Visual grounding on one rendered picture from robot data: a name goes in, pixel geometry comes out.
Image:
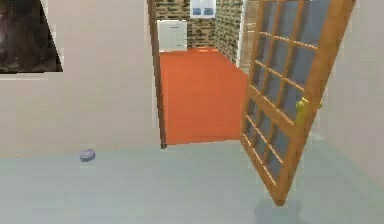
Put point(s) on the wooden glazed room door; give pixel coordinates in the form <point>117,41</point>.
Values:
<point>316,83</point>

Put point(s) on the white chest of drawers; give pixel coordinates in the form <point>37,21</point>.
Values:
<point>172,35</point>

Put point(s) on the white framed window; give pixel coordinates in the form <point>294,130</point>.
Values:
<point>202,9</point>

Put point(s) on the dark framed wall picture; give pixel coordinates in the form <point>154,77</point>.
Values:
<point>23,36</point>

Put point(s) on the small purple round object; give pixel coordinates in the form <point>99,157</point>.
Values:
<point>87,154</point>

